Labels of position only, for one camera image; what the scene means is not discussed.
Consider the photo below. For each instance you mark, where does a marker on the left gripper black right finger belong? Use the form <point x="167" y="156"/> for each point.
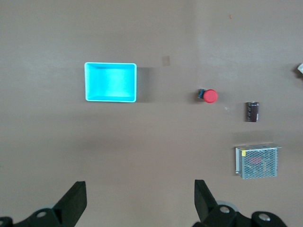
<point x="206" y="208"/>

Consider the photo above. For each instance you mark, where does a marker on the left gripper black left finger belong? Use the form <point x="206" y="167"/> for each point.
<point x="71" y="208"/>

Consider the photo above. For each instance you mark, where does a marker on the red push button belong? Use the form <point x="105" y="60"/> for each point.
<point x="210" y="95"/>

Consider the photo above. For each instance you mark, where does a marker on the metal mesh power supply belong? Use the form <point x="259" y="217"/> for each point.
<point x="258" y="163"/>

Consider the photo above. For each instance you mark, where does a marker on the dark brown cylindrical capacitor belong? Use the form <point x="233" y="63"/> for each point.
<point x="252" y="112"/>

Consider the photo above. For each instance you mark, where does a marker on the cyan plastic bin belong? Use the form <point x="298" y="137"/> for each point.
<point x="110" y="82"/>

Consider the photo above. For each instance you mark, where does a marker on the white-capped metal fitting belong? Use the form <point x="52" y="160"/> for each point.
<point x="300" y="69"/>

